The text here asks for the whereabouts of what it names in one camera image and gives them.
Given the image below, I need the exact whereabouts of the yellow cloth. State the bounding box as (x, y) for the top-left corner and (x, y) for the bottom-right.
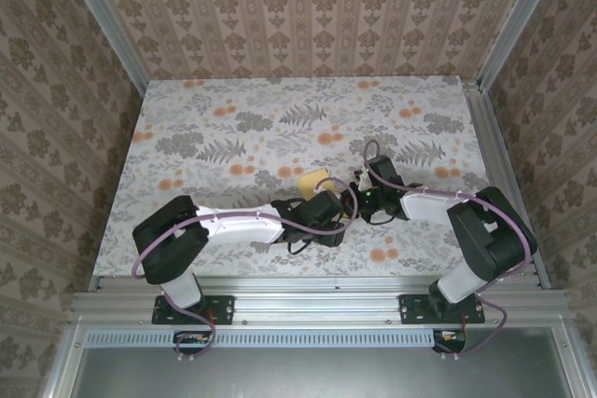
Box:
(296, 167), (351, 222)

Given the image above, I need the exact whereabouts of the grey metal sheet panel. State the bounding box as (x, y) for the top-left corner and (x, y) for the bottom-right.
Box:
(69, 344), (577, 398)

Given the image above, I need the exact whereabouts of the floral printed table cover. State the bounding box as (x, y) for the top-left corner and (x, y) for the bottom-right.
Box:
(91, 75), (518, 279)

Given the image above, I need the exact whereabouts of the black connector board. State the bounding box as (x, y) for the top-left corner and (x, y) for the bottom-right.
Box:
(431, 328), (468, 355)
(172, 330), (212, 356)

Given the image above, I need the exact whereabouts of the purple cable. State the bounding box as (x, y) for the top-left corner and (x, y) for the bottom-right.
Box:
(362, 139), (540, 363)
(132, 177), (359, 364)

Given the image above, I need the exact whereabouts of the long aluminium frame rail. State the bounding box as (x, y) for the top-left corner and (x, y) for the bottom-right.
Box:
(67, 275), (573, 327)

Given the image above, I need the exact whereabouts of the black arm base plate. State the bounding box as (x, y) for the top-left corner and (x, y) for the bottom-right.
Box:
(152, 294), (236, 325)
(399, 294), (486, 326)

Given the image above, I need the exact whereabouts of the slotted grey cable duct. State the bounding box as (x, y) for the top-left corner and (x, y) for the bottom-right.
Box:
(86, 328), (437, 349)

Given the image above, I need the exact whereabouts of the aluminium upright post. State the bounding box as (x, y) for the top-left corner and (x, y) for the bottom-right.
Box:
(54, 0), (151, 97)
(476, 0), (570, 91)

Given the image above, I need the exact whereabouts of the aluminium lower side rail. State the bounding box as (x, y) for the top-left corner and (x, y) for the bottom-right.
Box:
(40, 318), (90, 398)
(552, 318), (597, 398)

